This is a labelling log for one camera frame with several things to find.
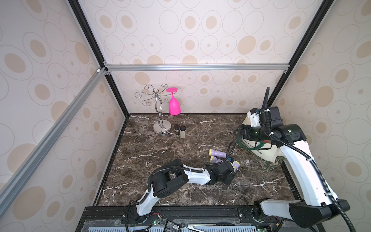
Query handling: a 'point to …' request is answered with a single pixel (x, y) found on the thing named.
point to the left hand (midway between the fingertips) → (236, 178)
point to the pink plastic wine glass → (174, 108)
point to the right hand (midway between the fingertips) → (246, 132)
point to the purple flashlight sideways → (211, 152)
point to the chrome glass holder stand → (161, 126)
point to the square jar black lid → (182, 132)
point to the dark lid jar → (177, 129)
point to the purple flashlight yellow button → (235, 165)
